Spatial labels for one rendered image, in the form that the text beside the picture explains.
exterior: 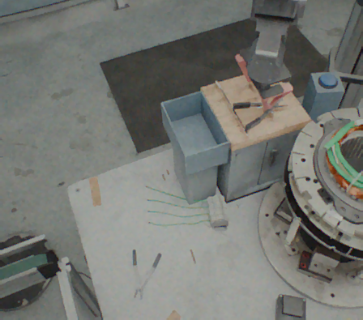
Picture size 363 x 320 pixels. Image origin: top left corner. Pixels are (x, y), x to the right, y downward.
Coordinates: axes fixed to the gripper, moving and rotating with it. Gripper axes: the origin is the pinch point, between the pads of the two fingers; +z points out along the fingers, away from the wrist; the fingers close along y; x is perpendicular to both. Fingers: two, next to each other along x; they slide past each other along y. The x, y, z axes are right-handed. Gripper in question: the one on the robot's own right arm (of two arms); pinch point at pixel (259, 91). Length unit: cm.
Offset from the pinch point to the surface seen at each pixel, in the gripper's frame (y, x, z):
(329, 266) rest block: 33.5, 5.5, 29.9
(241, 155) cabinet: 5.2, -5.4, 15.6
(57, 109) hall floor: -114, -54, 120
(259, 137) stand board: 5.9, -1.8, 8.5
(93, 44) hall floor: -161, -21, 124
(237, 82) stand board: -11.3, 0.8, 9.4
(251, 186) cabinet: 6.3, -0.9, 33.6
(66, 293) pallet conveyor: 12, -57, 45
